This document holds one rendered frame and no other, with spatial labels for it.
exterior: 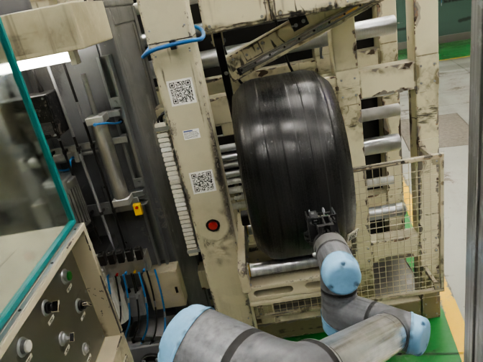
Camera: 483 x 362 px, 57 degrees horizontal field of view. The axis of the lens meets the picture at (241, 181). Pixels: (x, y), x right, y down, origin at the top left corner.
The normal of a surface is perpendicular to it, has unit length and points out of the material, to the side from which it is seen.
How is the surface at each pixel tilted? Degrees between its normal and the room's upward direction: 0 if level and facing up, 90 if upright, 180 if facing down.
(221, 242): 90
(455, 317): 0
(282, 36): 90
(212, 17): 90
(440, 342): 0
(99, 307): 90
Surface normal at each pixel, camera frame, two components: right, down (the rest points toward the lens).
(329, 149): 0.20, -0.10
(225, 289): 0.01, 0.39
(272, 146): -0.08, -0.15
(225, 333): -0.17, -0.91
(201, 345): -0.43, -0.63
